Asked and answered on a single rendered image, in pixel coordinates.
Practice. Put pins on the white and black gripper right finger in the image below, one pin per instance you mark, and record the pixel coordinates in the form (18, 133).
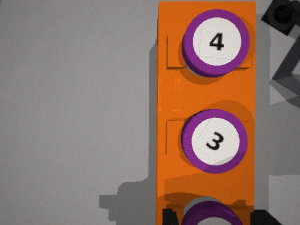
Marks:
(262, 217)

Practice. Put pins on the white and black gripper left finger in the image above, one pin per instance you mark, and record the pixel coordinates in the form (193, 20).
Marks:
(169, 217)

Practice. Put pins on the orange test tube rack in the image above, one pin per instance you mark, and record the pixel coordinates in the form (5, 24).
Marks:
(180, 94)

